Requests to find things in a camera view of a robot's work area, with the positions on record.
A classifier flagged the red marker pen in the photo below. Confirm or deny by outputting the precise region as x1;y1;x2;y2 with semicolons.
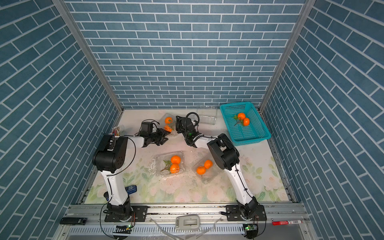
272;220;303;226

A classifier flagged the pink pen cup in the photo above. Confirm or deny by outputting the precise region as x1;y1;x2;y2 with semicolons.
112;126;121;137

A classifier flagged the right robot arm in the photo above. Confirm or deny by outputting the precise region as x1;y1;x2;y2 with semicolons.
176;112;261;215

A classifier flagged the grey box on rail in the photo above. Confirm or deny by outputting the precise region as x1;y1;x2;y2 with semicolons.
175;215;201;231

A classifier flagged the blue card on table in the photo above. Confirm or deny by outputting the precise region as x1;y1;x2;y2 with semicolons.
125;185;138;195

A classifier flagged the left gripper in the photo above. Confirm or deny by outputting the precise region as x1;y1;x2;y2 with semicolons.
148;128;171;146

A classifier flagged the black device on rail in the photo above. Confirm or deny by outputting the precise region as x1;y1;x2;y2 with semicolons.
60;217;87;226

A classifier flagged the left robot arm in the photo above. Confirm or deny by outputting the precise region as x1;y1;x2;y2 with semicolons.
92;121;170;214

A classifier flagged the teal plastic basket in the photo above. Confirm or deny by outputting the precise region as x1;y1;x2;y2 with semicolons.
220;102;271;146

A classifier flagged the orange pair with leaves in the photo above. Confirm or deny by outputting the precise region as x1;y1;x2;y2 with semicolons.
234;113;251;126

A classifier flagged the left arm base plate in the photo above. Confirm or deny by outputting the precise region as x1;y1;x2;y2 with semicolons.
103;206;148;223

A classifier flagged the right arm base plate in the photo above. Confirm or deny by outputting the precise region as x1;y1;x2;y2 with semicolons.
222;205;267;222

